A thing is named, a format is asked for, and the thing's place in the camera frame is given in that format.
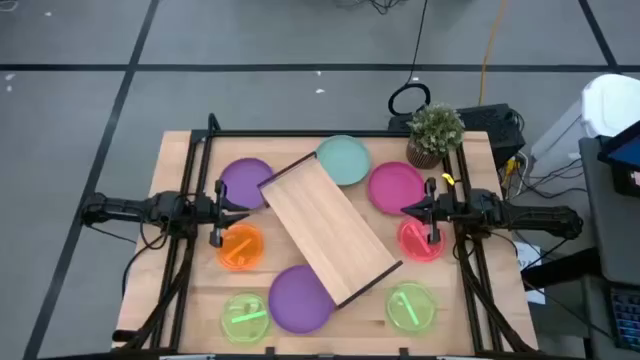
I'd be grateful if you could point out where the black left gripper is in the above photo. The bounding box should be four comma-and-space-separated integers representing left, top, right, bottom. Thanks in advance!
194, 178, 251, 249

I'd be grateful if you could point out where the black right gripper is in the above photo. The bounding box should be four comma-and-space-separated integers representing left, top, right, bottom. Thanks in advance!
401, 177, 459, 246

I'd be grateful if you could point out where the small purple plate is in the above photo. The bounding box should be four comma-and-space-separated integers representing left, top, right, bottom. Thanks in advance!
218, 157, 275, 211

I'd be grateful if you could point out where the red translucent plate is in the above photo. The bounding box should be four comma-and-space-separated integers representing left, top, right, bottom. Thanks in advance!
397, 217, 446, 264

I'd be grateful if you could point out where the magenta plate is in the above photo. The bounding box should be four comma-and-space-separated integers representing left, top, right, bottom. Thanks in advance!
367, 160, 427, 217

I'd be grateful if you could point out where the orange translucent plate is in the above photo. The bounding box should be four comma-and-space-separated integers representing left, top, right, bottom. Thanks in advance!
215, 222, 265, 272

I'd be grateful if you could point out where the teal plate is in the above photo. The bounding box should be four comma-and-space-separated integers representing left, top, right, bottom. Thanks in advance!
315, 134, 372, 187

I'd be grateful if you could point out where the green translucent plate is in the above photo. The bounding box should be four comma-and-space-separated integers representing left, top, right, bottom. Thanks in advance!
219, 292, 273, 345
384, 281, 438, 335

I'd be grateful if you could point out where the large purple plate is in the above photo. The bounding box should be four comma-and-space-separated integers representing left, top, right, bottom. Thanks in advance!
267, 264, 337, 335

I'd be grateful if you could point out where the wooden shelf with black legs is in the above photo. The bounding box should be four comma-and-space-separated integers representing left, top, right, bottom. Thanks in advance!
257, 151, 404, 309

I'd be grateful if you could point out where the potted plant in ribbed pot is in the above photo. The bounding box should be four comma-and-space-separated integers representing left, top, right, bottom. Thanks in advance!
405, 102, 466, 170

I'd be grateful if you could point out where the black computer box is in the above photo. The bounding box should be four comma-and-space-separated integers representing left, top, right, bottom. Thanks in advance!
388, 103, 526, 169

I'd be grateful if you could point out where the white paper sheet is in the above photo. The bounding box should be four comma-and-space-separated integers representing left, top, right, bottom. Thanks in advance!
512, 241, 547, 306

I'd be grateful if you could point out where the black desk support bar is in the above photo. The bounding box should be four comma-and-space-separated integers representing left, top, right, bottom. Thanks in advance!
519, 247, 601, 291

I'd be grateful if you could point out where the grey desk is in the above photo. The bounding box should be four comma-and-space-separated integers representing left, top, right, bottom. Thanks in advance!
578, 134, 640, 286

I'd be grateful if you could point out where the black monitor with blue screen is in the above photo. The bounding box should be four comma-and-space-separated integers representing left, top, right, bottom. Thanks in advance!
597, 119, 640, 199

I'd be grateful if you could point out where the white bin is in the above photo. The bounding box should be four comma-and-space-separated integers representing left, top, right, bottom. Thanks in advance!
529, 73, 640, 176

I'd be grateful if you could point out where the keypad with blue keys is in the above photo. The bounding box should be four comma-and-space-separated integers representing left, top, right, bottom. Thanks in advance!
607, 287, 640, 351

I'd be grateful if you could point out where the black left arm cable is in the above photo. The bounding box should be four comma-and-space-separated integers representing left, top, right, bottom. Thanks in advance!
121, 219, 171, 299

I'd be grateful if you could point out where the black metal table frame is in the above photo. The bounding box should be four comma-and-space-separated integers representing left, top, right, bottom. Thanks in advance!
112, 112, 539, 360

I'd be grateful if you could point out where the black cable with coil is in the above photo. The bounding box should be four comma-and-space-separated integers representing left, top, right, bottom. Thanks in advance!
387, 0, 432, 117

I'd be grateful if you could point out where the yellow cable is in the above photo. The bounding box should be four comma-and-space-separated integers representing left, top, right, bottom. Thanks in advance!
478, 0, 509, 106

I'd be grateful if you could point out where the black cable bundle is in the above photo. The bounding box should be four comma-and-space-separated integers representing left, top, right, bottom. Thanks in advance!
333, 0, 404, 15

